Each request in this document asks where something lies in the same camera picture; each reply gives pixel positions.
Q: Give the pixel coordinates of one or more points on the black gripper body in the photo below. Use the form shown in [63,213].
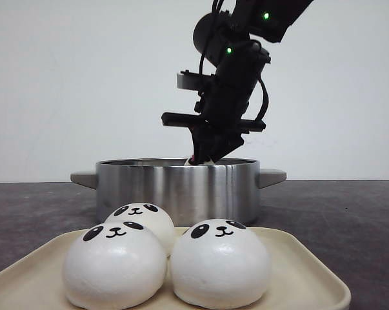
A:
[223,101]

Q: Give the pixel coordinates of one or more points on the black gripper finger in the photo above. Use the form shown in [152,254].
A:
[202,137]
[223,144]

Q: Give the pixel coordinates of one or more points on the panda bun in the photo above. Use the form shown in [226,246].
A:
[191,162]
[220,264]
[150,216]
[114,265]

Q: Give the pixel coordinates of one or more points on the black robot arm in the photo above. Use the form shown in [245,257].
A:
[218,29]

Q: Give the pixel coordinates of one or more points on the stainless steel steamer pot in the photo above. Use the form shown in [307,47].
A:
[228,189]

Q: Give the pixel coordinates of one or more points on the cream plastic tray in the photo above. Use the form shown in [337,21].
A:
[299,279]

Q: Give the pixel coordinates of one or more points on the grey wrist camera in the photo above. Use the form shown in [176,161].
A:
[192,81]

